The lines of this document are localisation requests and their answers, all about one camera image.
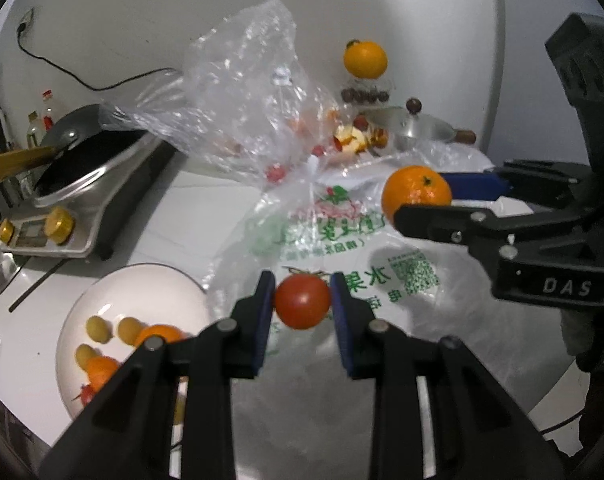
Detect red capped bottle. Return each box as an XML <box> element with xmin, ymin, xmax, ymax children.
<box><xmin>41</xmin><ymin>90</ymin><xmax>58</xmax><ymax>131</ymax></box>

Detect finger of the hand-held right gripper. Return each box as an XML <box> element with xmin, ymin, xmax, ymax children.
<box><xmin>393</xmin><ymin>203</ymin><xmax>599</xmax><ymax>261</ymax></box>
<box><xmin>439</xmin><ymin>159</ymin><xmax>591</xmax><ymax>206</ymax></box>

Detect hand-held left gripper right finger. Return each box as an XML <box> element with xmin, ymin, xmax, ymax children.
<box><xmin>330</xmin><ymin>272</ymin><xmax>565</xmax><ymax>480</ymax></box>

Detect grey refrigerator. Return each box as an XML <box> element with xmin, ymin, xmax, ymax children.
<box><xmin>487</xmin><ymin>0</ymin><xmax>604</xmax><ymax>168</ymax></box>

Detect dark oil bottle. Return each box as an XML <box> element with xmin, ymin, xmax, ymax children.
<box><xmin>26</xmin><ymin>111</ymin><xmax>43</xmax><ymax>148</ymax></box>

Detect black thin stick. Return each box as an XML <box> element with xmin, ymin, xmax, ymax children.
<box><xmin>8</xmin><ymin>259</ymin><xmax>66</xmax><ymax>312</ymax></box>

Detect white plate with dark rim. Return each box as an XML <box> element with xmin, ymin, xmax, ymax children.
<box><xmin>55</xmin><ymin>262</ymin><xmax>213</xmax><ymax>421</ymax></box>

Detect brown bead string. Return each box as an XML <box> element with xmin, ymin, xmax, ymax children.
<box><xmin>339</xmin><ymin>87</ymin><xmax>389</xmax><ymax>104</ymax></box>

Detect mandarin orange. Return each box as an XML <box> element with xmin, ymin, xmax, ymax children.
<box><xmin>133</xmin><ymin>325</ymin><xmax>185</xmax><ymax>348</ymax></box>
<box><xmin>86</xmin><ymin>356</ymin><xmax>120</xmax><ymax>392</ymax></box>
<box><xmin>381</xmin><ymin>165</ymin><xmax>454</xmax><ymax>228</ymax></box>

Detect clear plastic bag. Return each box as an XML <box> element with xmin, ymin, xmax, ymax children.
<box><xmin>99</xmin><ymin>0</ymin><xmax>383</xmax><ymax>196</ymax></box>

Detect black wok with wooden handle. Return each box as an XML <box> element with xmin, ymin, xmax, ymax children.
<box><xmin>0</xmin><ymin>104</ymin><xmax>150</xmax><ymax>198</ymax></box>

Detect silver induction cooker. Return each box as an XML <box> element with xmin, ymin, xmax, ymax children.
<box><xmin>0</xmin><ymin>130</ymin><xmax>178</xmax><ymax>261</ymax></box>

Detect large orange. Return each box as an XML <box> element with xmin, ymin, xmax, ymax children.
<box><xmin>344</xmin><ymin>39</ymin><xmax>389</xmax><ymax>80</ymax></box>

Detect printed white plastic bag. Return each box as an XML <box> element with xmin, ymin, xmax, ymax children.
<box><xmin>202</xmin><ymin>145</ymin><xmax>573</xmax><ymax>441</ymax></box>

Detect orange peel scraps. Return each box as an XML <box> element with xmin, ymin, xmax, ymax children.
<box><xmin>332</xmin><ymin>125</ymin><xmax>388</xmax><ymax>156</ymax></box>

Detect person's right forearm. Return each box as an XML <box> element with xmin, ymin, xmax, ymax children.
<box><xmin>559</xmin><ymin>305</ymin><xmax>604</xmax><ymax>461</ymax></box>

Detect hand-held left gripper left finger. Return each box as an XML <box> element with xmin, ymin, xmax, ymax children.
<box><xmin>39</xmin><ymin>270</ymin><xmax>277</xmax><ymax>480</ymax></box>

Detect black cooker power cable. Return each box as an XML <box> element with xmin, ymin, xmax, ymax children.
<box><xmin>17</xmin><ymin>22</ymin><xmax>178</xmax><ymax>92</ymax></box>

